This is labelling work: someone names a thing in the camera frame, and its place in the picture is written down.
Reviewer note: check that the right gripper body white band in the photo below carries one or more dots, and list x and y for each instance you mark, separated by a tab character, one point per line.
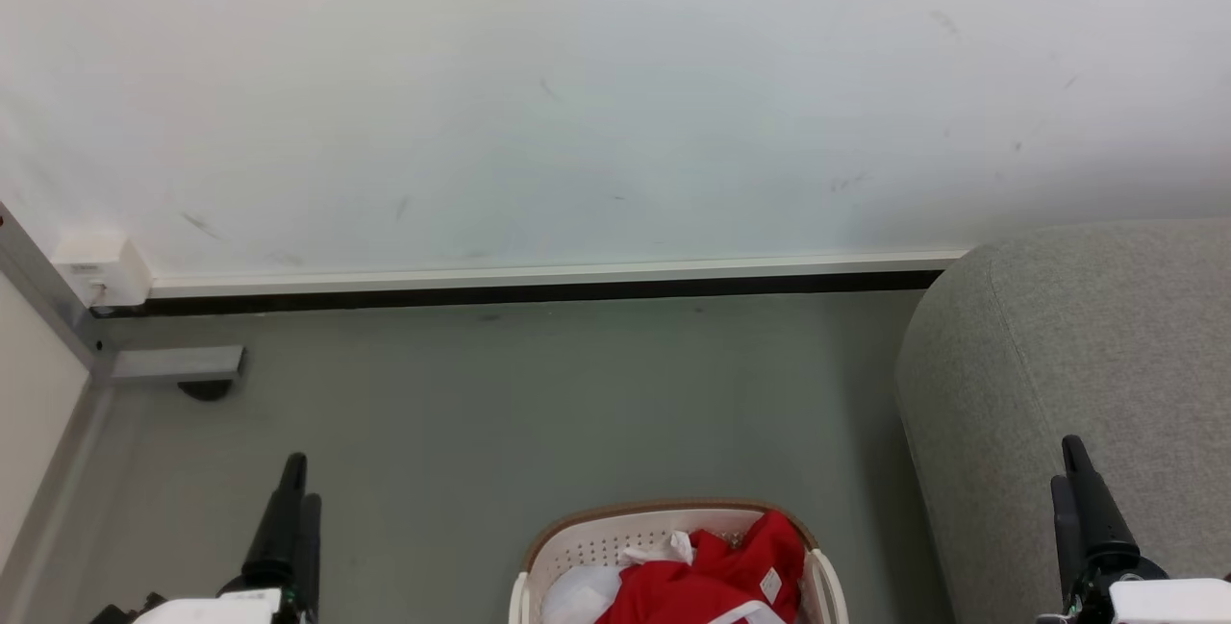
1168	602

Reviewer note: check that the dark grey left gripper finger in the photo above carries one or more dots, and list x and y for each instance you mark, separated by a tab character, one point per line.
309	557
277	533

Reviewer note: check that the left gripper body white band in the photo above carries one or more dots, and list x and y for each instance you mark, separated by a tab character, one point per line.
207	609

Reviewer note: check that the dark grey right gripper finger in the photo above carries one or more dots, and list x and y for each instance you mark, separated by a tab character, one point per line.
1067	537
1096	509

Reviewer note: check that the grey fabric sofa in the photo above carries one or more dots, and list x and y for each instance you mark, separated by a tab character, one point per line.
1058	345

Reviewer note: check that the black caster wheel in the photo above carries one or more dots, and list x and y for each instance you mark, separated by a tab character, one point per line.
205	390

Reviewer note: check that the white laundry basket brown rim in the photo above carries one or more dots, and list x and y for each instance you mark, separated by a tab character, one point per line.
577	547

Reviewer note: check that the white garment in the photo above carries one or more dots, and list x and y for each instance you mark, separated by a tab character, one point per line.
577	597

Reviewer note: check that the black baseboard strip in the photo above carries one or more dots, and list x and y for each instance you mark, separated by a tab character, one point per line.
519	294

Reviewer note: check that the red shirt with white collar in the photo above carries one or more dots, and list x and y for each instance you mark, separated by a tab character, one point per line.
721	571

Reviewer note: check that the white wall trim strip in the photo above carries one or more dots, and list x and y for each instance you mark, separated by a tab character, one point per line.
539	275

